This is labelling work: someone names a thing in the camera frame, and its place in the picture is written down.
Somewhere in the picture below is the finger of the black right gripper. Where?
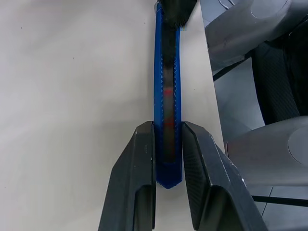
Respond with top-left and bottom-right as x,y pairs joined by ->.
160,0 -> 200,27

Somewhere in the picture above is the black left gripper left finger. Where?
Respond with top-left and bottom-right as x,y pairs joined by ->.
97,121 -> 157,231

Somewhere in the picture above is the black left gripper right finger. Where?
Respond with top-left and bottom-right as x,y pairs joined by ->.
181,121 -> 270,231

